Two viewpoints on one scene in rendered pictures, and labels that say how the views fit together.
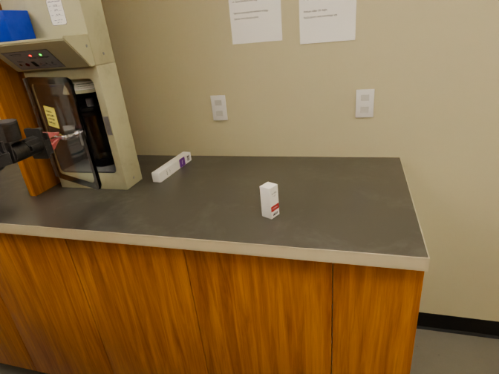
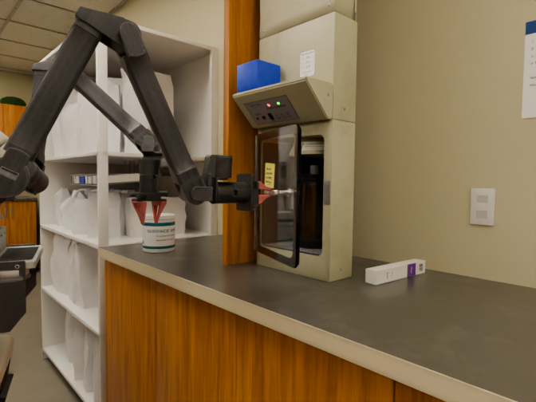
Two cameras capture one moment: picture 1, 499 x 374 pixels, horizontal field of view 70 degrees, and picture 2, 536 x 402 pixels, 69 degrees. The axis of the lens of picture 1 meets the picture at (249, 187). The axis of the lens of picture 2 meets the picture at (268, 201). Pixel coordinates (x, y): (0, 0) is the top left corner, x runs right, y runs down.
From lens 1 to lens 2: 36 cm
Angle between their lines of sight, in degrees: 35
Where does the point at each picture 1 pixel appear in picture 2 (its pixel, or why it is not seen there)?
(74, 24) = (321, 75)
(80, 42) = (322, 88)
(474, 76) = not seen: outside the picture
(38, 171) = (239, 239)
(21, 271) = (182, 347)
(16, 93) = (245, 151)
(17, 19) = (268, 71)
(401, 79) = not seen: outside the picture
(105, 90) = (335, 150)
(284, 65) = not seen: outside the picture
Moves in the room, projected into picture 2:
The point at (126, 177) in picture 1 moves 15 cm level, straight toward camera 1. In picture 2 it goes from (332, 266) to (332, 277)
